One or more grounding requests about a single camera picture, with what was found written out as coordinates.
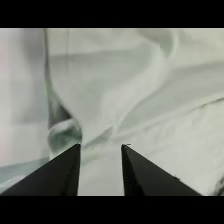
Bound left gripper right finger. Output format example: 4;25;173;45
120;143;202;197

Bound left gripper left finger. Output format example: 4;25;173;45
0;143;82;197

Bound white shirt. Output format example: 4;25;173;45
0;27;224;197

